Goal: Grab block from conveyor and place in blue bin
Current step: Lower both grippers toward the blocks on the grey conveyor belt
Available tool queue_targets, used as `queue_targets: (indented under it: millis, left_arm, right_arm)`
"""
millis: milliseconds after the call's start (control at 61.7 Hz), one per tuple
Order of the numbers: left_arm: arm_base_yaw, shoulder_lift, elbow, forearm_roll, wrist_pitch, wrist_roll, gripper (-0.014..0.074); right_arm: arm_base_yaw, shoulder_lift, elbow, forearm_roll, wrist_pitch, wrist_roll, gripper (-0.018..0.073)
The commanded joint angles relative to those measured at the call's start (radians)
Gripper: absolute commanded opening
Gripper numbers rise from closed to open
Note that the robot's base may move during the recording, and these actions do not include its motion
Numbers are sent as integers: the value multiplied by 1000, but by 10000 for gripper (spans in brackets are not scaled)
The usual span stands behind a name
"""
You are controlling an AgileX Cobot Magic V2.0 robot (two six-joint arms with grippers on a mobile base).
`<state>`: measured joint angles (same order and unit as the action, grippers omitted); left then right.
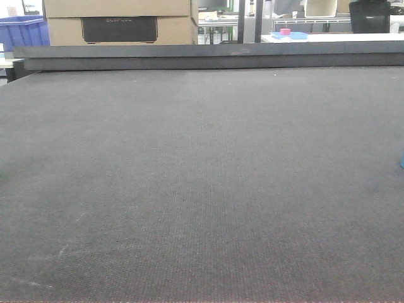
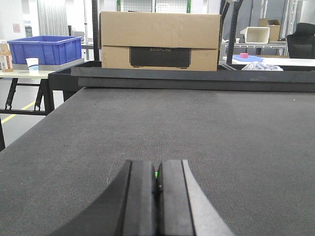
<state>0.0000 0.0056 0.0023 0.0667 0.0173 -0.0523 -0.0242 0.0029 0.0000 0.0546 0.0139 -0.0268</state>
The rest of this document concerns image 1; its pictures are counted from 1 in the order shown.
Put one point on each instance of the black conveyor belt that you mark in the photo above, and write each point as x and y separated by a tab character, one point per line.
267	185

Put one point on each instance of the pink tape roll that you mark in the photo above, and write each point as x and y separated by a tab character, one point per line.
285	31

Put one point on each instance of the shallow blue tray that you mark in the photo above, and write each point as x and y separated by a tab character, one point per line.
291	36

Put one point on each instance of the lower cardboard box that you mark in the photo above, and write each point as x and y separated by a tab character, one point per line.
140	30

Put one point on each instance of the cardboard box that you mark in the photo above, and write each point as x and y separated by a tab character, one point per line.
83	8
140	30

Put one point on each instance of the beige plastic chair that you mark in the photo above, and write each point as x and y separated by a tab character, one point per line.
320	8

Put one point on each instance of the white background table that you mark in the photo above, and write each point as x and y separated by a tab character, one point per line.
340	37

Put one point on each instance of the upper cardboard box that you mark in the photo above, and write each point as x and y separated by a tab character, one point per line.
83	8

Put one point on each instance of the blue crate in background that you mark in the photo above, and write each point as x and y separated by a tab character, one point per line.
19	31

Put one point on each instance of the black vertical post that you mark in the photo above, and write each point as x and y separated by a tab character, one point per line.
259	21
241	22

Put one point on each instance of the dark conveyor side rail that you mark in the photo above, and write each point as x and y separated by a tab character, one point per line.
222	56

